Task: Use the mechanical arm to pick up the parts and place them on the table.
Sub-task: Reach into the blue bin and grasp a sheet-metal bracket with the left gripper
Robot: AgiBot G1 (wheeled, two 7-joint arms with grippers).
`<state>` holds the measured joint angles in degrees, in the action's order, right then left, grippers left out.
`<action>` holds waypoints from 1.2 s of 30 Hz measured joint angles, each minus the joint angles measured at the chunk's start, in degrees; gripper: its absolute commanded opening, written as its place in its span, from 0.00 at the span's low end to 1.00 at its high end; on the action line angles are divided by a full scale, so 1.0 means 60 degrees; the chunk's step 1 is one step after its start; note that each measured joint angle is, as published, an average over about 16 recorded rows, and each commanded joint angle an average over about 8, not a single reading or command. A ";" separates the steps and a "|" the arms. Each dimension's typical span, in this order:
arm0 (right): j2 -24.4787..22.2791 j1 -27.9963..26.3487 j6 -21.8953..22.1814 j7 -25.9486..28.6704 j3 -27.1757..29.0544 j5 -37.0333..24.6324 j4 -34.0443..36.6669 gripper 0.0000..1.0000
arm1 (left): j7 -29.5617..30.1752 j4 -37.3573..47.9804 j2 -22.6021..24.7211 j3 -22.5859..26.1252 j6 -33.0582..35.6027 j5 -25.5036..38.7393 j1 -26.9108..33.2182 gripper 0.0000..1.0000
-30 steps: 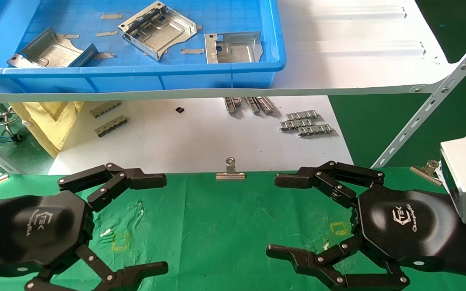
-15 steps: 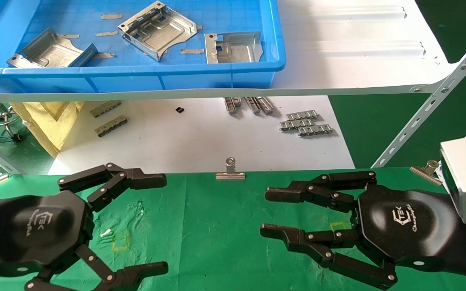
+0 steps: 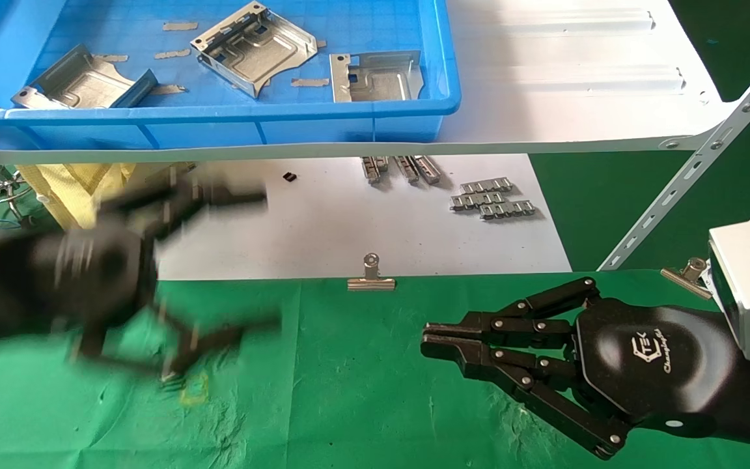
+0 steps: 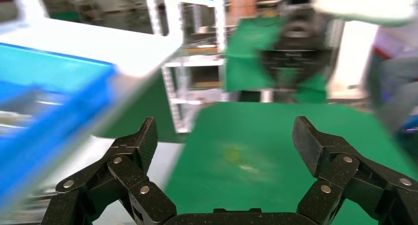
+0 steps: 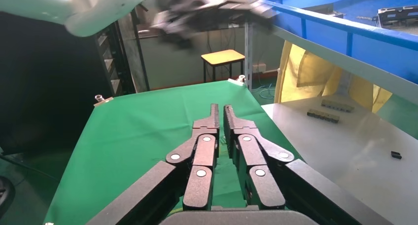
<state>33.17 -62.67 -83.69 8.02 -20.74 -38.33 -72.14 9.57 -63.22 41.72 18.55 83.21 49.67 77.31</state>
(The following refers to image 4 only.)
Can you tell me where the white metal storage rack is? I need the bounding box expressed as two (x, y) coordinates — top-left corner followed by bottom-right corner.
(143, 0), (229, 103)

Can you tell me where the person in grey trousers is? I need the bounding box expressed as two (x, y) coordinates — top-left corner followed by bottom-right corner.
(367, 21), (418, 136)

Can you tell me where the green table mat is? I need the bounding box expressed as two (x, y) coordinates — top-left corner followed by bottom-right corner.
(165, 102), (418, 225)

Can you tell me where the white metal shelf board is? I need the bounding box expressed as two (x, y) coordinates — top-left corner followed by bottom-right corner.
(0, 17), (184, 87)

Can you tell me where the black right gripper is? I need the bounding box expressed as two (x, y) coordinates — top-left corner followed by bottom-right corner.
(261, 2), (332, 102)

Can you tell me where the long white slotted shelf brace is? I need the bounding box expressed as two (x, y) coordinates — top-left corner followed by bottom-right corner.
(161, 65), (192, 134)

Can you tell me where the blue plastic bin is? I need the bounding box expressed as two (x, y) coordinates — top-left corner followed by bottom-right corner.
(0, 42), (118, 208)

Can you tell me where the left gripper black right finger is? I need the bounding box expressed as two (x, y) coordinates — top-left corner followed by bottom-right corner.
(292, 115), (418, 225)

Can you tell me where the orange brown box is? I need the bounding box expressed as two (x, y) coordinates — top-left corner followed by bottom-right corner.
(228, 0), (257, 18)

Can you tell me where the white flat board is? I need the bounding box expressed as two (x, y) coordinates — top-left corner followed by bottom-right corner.
(29, 137), (185, 225)

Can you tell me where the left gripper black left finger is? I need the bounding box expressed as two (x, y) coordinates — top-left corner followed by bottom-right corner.
(40, 116), (177, 225)

